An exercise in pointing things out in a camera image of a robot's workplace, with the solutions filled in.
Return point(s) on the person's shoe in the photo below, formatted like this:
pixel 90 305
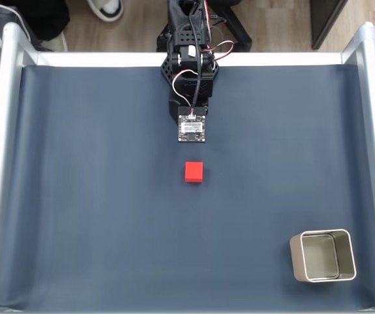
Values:
pixel 105 10

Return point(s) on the person's leg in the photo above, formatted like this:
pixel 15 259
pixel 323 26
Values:
pixel 43 16

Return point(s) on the black cabinet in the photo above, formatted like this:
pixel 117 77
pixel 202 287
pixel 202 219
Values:
pixel 326 19

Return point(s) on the black office chair base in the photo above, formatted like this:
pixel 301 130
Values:
pixel 238 26

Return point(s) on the white metal table frame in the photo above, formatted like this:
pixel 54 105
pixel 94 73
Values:
pixel 7 98

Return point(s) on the square metal tin container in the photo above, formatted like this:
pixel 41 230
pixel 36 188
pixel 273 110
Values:
pixel 318 258

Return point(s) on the blue-grey table mat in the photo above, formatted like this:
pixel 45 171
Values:
pixel 108 196

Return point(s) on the red cube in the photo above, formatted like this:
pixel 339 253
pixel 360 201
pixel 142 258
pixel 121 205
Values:
pixel 193 171

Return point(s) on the bare circuit board camera module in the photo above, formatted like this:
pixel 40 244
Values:
pixel 192 129

